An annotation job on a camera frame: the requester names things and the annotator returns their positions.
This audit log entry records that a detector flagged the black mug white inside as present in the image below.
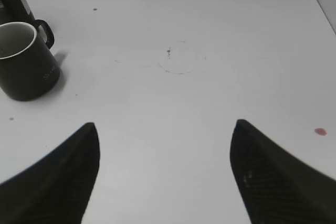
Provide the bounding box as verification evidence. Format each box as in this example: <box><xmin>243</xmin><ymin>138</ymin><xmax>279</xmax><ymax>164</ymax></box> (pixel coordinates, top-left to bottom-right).
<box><xmin>1</xmin><ymin>19</ymin><xmax>60</xmax><ymax>101</ymax></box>

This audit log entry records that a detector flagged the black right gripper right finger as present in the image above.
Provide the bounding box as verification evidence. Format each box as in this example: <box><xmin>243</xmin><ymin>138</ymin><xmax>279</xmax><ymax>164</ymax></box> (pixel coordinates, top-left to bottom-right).
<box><xmin>229</xmin><ymin>119</ymin><xmax>335</xmax><ymax>223</ymax></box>

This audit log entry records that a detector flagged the dark red wine bottle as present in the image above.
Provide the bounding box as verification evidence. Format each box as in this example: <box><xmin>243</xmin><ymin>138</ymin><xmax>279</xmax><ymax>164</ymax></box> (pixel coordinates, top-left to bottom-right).
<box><xmin>1</xmin><ymin>0</ymin><xmax>35</xmax><ymax>24</ymax></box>

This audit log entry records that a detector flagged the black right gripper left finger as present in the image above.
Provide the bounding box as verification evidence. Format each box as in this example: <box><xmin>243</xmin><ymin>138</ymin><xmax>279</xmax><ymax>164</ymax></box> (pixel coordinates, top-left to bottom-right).
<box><xmin>1</xmin><ymin>122</ymin><xmax>100</xmax><ymax>223</ymax></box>

